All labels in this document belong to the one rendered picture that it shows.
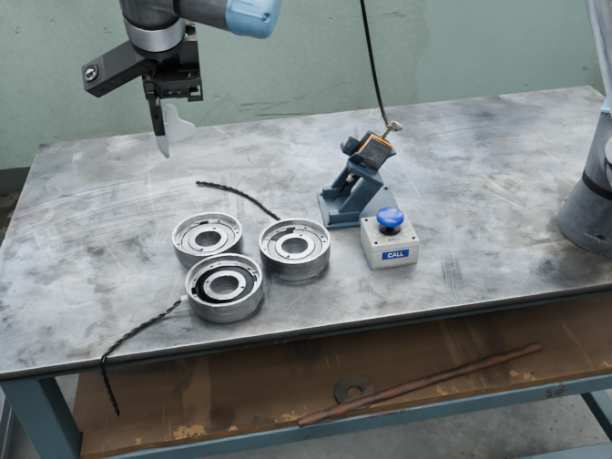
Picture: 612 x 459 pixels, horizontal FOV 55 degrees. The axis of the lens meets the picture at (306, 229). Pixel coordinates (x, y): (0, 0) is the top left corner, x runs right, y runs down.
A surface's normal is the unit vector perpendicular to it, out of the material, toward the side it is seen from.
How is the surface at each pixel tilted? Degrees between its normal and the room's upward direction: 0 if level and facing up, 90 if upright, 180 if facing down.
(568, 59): 90
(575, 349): 0
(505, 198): 0
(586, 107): 0
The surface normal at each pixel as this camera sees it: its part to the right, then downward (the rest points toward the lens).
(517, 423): -0.04, -0.79
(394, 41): 0.17, 0.60
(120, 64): -0.42, -0.22
